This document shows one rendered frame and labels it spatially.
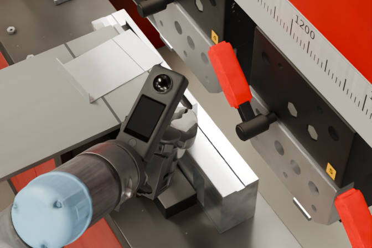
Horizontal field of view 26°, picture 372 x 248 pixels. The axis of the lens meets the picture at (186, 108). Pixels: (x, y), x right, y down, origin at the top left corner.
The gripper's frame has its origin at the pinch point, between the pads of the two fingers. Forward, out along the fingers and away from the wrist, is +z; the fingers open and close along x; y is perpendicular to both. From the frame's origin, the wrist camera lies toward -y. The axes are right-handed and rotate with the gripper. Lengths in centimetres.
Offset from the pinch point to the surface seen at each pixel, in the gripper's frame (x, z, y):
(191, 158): 3.0, -1.9, 5.7
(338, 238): 16, 96, 61
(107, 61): -15.2, 2.2, -1.0
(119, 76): -12.0, 0.9, -0.2
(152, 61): -9.4, 5.1, -2.6
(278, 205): -3, 98, 60
